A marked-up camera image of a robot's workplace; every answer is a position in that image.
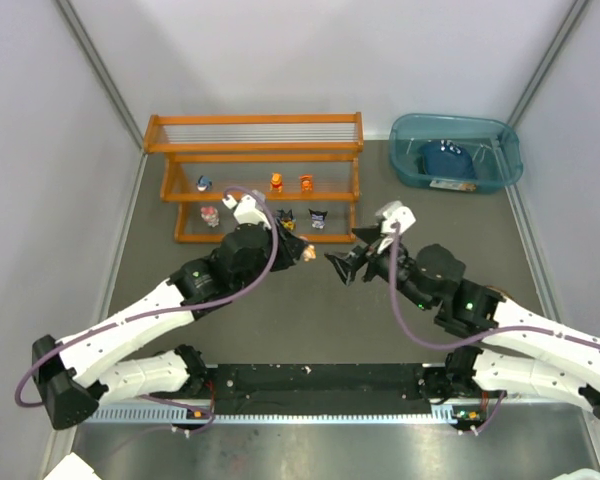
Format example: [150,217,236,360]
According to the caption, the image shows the tan rabbit toy figure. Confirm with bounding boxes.
[300,236,316,262]

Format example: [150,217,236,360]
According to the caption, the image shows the yellow bear toy figure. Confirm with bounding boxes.
[270,172,284,193]

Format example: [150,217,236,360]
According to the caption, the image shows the orange tiger toy figure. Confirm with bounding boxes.
[299,175,314,193]

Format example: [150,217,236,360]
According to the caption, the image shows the blue donkey toy figure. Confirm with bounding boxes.
[196,175,213,192]

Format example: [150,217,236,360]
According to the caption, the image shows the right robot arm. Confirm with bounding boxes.
[326,227,600,420]

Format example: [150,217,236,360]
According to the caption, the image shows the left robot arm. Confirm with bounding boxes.
[32,224,315,430]

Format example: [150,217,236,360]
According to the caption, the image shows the orange wooden shelf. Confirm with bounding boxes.
[143,112,364,243]

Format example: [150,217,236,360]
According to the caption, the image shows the black yellow toy figure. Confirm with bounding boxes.
[276,209,296,232]

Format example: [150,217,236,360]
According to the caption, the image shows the purple black toy figure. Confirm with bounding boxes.
[309,209,328,230]

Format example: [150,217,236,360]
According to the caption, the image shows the printed label card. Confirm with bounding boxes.
[429,179,476,192]

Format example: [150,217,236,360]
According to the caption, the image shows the pink bunny toy figure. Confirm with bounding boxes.
[200,205,220,228]

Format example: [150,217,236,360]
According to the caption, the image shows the dark blue cloth bag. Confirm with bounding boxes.
[418,139,477,179]

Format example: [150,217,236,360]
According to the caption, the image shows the round wooden disc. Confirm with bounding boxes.
[486,285,513,299]

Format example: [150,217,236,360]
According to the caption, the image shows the teal plastic bin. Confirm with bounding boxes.
[388,113,524,194]

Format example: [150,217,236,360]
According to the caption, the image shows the white object bottom left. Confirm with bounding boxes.
[44,453,101,480]

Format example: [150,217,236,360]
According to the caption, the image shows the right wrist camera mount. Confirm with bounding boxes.
[375,200,416,235]

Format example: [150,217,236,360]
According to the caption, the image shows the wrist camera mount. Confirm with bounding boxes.
[375,200,416,235]
[222,190,271,229]

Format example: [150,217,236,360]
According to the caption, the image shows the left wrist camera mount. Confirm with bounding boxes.
[222,190,271,229]

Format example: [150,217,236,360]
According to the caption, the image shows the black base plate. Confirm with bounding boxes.
[148,362,486,416]

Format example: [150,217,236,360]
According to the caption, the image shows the grey slotted cable duct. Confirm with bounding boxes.
[85,402,486,426]

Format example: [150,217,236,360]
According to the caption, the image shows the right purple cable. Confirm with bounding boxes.
[388,222,600,436]

